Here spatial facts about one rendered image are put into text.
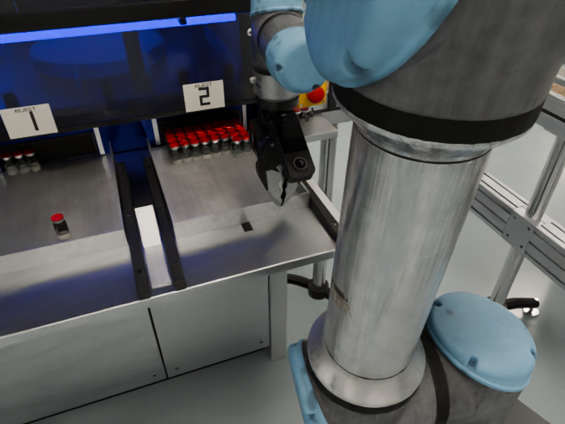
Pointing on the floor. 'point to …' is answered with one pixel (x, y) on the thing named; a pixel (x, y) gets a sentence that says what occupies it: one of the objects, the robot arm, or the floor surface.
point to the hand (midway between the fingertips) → (282, 202)
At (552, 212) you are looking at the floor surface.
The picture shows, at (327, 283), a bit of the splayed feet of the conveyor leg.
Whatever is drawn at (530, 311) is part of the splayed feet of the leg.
